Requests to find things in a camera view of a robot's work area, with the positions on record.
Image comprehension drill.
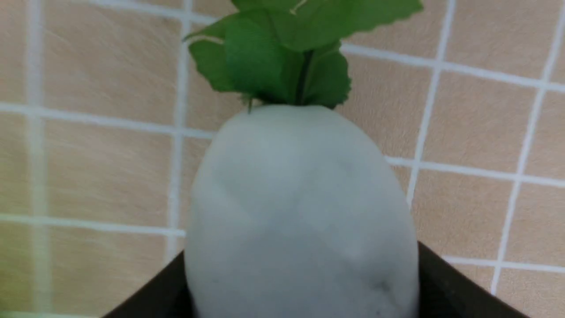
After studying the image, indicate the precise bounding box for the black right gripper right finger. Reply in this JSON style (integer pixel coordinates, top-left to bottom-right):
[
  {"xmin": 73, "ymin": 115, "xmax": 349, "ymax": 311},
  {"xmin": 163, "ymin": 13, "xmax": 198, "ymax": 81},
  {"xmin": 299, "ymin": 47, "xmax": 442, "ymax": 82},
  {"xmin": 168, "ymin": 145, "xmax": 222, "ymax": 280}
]
[{"xmin": 418, "ymin": 242, "xmax": 527, "ymax": 318}]

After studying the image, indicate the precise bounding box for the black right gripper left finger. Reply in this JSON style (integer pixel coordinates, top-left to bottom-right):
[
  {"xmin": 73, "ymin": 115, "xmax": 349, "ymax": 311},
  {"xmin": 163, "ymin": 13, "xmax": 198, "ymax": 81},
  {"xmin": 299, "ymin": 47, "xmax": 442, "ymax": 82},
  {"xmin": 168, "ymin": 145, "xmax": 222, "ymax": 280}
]
[{"xmin": 104, "ymin": 251, "xmax": 195, "ymax": 318}]

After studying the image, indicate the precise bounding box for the white radish with leaves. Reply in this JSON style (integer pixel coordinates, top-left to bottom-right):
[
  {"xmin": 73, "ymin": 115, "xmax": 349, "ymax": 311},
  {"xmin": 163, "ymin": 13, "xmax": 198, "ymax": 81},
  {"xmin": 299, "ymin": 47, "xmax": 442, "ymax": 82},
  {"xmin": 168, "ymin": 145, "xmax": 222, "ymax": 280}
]
[{"xmin": 184, "ymin": 0, "xmax": 422, "ymax": 318}]

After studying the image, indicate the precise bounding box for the checkered orange tablecloth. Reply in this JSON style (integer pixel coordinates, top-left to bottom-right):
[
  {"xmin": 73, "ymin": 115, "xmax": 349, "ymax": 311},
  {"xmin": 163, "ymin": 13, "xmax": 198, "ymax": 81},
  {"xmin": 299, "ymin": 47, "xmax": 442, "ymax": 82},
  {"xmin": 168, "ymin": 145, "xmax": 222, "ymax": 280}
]
[{"xmin": 0, "ymin": 0, "xmax": 565, "ymax": 318}]

